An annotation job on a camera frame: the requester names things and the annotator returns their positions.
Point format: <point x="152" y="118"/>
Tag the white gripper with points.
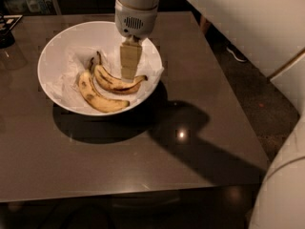
<point x="135" y="22"/>

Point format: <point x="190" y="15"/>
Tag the ripe banana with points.
<point x="115" y="85"/>
<point x="94" y="98"/>

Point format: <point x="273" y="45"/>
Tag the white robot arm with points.
<point x="271" y="34"/>

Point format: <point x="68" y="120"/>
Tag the white bowl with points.
<point x="101" y="35"/>

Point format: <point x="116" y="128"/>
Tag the white paper liner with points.
<point x="63" y="90"/>

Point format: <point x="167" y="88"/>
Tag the person's legs in black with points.
<point x="205" y="24"/>

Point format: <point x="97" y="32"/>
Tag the shelf with bottles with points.
<point x="30" y="7"/>

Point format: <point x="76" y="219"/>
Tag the black object on table corner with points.
<point x="7" y="22"/>

